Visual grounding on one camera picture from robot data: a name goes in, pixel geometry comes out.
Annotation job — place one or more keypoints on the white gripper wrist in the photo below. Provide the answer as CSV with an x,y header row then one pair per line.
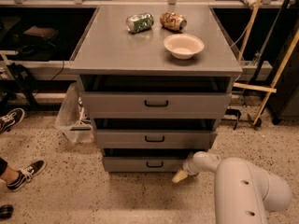
x,y
189,166

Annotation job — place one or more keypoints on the grey bottom drawer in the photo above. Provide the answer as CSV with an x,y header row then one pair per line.
x,y
145,165

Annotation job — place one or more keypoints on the grey drawer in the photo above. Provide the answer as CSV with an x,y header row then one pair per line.
x,y
145,165
155,139
126,105

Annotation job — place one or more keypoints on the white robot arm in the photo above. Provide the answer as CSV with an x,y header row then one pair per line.
x,y
243,191

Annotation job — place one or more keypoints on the grey top drawer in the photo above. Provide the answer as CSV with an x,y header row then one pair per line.
x,y
126,105

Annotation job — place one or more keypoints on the grey middle drawer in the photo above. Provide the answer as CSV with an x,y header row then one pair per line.
x,y
155,139

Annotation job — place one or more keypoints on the grey drawer cabinet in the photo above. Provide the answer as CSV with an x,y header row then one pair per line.
x,y
110,59

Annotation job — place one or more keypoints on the black floor clamp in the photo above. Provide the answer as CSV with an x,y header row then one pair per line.
x,y
233,115

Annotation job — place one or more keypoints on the clear plastic bag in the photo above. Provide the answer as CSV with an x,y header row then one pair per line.
x,y
72,120

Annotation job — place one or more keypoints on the white paper bowl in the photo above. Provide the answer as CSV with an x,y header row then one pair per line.
x,y
183,46

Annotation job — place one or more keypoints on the crushed brown soda can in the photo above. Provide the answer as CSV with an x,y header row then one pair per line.
x,y
173,21

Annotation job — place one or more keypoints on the black white sneaker lower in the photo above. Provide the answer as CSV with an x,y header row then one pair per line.
x,y
25,175

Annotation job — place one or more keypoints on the black white sneaker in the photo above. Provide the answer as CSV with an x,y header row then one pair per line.
x,y
25,175
11,119

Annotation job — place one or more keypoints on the crushed green soda can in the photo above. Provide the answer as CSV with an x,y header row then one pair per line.
x,y
139,22

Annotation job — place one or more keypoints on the black white sneaker upper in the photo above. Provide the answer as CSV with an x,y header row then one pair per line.
x,y
11,119

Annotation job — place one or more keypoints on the black shoe tip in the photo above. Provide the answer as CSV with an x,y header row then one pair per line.
x,y
6,211

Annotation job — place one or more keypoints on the black folding stand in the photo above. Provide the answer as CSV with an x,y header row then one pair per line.
x,y
19,79

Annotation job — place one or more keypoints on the brown box on shelf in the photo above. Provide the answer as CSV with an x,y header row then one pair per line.
x,y
41,32

